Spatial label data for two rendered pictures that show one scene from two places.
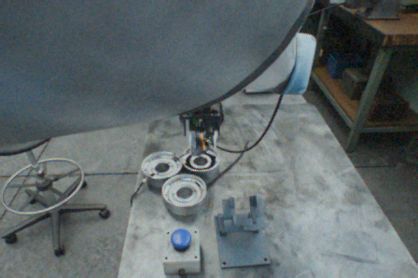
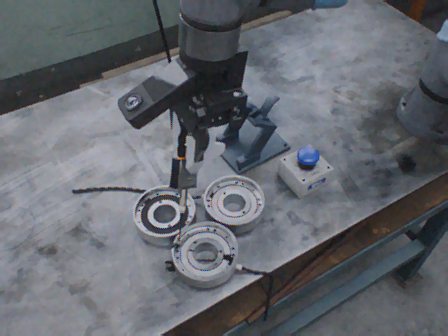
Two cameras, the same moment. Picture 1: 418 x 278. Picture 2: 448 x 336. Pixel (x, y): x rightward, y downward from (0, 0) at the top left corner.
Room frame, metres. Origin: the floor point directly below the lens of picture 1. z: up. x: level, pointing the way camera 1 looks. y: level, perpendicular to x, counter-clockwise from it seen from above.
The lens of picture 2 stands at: (0.72, 0.43, 1.45)
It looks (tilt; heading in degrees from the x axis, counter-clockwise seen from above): 50 degrees down; 242
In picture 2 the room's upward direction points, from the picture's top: straight up
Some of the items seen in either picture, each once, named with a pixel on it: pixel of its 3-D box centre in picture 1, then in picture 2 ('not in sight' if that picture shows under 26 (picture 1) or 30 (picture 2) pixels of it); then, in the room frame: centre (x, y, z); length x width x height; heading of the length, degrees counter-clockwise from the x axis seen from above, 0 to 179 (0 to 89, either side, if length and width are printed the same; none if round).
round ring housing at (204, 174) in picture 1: (201, 163); (165, 216); (0.61, 0.01, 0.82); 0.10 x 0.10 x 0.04
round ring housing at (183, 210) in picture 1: (184, 195); (234, 205); (0.49, 0.05, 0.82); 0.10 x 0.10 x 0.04
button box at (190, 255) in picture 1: (181, 253); (307, 169); (0.33, 0.05, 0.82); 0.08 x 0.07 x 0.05; 2
